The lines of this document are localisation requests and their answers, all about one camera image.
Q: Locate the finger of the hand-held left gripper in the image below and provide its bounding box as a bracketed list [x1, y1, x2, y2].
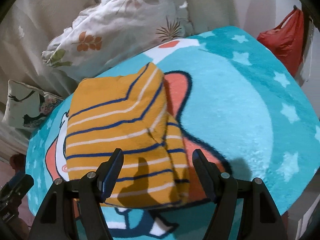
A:
[9, 174, 34, 200]

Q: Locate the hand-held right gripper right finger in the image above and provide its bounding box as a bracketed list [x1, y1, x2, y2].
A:
[192, 149, 285, 240]

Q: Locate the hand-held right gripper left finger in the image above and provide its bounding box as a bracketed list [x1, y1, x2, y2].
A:
[29, 148, 124, 240]

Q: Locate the mustard striped sweater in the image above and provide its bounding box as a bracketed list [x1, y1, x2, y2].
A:
[65, 62, 190, 209]

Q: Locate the dark red object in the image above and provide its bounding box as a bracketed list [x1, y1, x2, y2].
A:
[9, 154, 27, 175]

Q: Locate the teal printed plush blanket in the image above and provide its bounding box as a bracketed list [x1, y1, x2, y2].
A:
[25, 26, 320, 240]

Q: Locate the small bird print pillow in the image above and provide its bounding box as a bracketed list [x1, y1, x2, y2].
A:
[2, 79, 66, 130]

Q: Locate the large leaf print pillow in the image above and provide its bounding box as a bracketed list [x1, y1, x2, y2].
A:
[41, 0, 194, 68]

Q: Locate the red hanging bag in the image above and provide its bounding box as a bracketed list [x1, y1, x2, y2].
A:
[257, 5, 306, 78]

